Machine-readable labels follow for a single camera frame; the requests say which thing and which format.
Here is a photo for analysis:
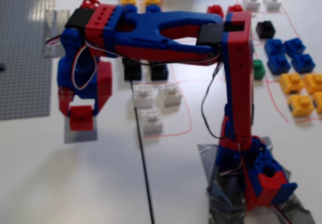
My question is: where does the blue red gripper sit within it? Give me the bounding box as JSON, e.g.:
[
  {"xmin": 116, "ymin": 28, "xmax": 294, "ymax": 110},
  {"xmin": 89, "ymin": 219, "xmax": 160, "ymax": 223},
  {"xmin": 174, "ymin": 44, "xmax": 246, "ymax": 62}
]
[{"xmin": 57, "ymin": 27, "xmax": 113, "ymax": 118}]

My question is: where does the red lego block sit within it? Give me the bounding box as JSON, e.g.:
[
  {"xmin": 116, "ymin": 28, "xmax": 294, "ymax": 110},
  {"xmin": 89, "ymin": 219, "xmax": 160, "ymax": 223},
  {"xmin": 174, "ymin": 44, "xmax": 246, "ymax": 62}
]
[
  {"xmin": 69, "ymin": 105, "xmax": 95, "ymax": 131},
  {"xmin": 206, "ymin": 4, "xmax": 224, "ymax": 17},
  {"xmin": 227, "ymin": 4, "xmax": 244, "ymax": 14}
]

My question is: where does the grey tape marker patch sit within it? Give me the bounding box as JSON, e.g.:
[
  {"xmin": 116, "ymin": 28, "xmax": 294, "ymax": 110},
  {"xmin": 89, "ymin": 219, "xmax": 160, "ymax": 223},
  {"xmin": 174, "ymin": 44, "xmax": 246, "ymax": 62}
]
[{"xmin": 63, "ymin": 113, "xmax": 98, "ymax": 144}]

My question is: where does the black lego block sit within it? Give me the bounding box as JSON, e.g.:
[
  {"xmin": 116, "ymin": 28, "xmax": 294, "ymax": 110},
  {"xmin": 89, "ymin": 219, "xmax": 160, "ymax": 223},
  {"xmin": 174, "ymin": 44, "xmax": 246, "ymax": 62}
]
[
  {"xmin": 122, "ymin": 57, "xmax": 142, "ymax": 82},
  {"xmin": 150, "ymin": 63, "xmax": 169, "ymax": 82},
  {"xmin": 256, "ymin": 20, "xmax": 276, "ymax": 40}
]

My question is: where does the white lego block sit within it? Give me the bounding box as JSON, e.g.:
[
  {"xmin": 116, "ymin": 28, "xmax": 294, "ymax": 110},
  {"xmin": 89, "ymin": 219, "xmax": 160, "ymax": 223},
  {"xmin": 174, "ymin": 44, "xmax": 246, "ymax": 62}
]
[
  {"xmin": 157, "ymin": 82, "xmax": 182, "ymax": 108},
  {"xmin": 241, "ymin": 0, "xmax": 262, "ymax": 12},
  {"xmin": 132, "ymin": 84, "xmax": 154, "ymax": 109},
  {"xmin": 263, "ymin": 0, "xmax": 283, "ymax": 12},
  {"xmin": 139, "ymin": 108, "xmax": 164, "ymax": 136}
]

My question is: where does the green lego block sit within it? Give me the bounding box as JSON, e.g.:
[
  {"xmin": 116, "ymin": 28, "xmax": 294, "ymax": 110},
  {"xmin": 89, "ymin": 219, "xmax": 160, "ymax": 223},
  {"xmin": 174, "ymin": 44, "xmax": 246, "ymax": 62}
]
[{"xmin": 253, "ymin": 59, "xmax": 267, "ymax": 81}]

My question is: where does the grey lego baseplate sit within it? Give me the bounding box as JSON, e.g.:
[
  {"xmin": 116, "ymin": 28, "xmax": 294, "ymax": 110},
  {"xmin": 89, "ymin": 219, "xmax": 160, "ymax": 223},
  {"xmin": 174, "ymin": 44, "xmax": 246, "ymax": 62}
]
[{"xmin": 0, "ymin": 0, "xmax": 57, "ymax": 121}]

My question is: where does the white red servo wire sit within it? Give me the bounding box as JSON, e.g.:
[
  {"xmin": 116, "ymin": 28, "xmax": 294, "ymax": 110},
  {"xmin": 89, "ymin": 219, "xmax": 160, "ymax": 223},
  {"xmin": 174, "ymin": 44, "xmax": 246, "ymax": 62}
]
[{"xmin": 45, "ymin": 34, "xmax": 99, "ymax": 91}]

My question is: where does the thin black cable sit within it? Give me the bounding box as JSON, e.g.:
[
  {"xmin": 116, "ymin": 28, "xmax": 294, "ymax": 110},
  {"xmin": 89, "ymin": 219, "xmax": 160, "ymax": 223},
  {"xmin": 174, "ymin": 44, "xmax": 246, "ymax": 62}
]
[{"xmin": 130, "ymin": 79, "xmax": 155, "ymax": 224}]

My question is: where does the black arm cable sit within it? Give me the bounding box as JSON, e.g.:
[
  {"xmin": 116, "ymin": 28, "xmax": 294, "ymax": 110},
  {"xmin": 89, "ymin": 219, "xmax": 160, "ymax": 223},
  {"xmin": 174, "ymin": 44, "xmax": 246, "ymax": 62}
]
[{"xmin": 200, "ymin": 62, "xmax": 225, "ymax": 140}]

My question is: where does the silver duct tape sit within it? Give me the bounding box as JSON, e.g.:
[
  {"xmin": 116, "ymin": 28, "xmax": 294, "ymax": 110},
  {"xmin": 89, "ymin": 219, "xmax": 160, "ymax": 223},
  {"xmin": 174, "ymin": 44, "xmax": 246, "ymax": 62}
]
[{"xmin": 197, "ymin": 137, "xmax": 316, "ymax": 224}]

